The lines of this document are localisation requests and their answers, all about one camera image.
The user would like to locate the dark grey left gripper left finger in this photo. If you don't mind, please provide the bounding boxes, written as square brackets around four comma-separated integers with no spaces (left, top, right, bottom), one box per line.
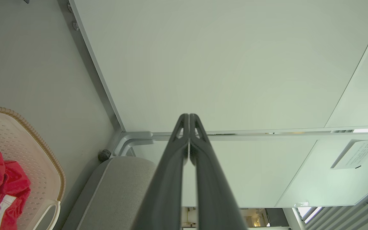
[131,114,189,230]

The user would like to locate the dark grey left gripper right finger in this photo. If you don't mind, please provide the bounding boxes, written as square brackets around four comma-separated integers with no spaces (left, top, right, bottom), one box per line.
[189,114,248,230]

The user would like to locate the red garment with white panel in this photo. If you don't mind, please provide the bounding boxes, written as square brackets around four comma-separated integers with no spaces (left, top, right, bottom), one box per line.
[0,152,31,230]

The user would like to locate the grey fabric sofa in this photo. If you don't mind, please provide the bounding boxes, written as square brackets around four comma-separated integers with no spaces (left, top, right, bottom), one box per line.
[62,156,157,230]

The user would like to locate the grey slatted window blinds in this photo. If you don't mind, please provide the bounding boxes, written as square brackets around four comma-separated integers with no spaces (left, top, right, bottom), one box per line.
[305,179,368,230]

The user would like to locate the cream perforated laundry basket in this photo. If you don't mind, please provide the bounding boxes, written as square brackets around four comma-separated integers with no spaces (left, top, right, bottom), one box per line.
[0,107,66,230]

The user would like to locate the white paper wall sign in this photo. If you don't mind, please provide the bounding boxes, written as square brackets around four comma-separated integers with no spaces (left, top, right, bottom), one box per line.
[330,138,368,170]

